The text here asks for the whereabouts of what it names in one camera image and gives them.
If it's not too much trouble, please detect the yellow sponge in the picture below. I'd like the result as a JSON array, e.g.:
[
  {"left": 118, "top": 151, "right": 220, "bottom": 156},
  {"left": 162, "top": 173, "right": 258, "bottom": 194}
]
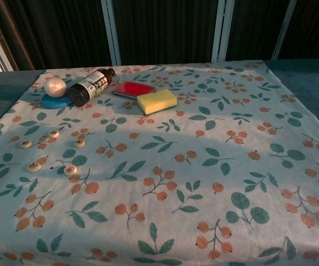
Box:
[{"left": 136, "top": 91, "right": 178, "bottom": 116}]

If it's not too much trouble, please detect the blue round disc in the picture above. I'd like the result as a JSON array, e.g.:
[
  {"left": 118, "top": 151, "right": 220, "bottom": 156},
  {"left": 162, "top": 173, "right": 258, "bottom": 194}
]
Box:
[{"left": 40, "top": 93, "right": 74, "bottom": 110}]

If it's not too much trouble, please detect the brown bottle with label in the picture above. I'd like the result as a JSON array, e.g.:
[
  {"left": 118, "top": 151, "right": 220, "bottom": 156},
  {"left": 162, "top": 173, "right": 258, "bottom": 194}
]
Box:
[{"left": 67, "top": 68, "right": 116, "bottom": 107}]

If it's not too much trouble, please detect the dark ribbed screen panel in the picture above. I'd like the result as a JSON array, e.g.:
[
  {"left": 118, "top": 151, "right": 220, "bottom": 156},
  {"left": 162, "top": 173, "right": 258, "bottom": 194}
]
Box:
[
  {"left": 112, "top": 0, "right": 221, "bottom": 66},
  {"left": 0, "top": 0, "right": 113, "bottom": 70},
  {"left": 281, "top": 0, "right": 319, "bottom": 60},
  {"left": 225, "top": 0, "right": 291, "bottom": 62}
]

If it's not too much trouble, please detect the floral berry print tablecloth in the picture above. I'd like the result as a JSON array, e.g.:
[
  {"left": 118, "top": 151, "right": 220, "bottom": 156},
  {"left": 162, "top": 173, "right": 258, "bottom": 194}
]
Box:
[{"left": 0, "top": 59, "right": 319, "bottom": 266}]

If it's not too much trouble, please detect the red flat box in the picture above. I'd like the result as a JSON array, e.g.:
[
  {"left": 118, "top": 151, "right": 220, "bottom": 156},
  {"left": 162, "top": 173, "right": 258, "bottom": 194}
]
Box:
[{"left": 112, "top": 81, "right": 156, "bottom": 100}]

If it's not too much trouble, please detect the white ball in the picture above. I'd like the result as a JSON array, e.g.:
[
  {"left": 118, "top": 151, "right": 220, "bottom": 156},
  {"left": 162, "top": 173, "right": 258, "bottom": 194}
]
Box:
[{"left": 43, "top": 77, "right": 67, "bottom": 98}]

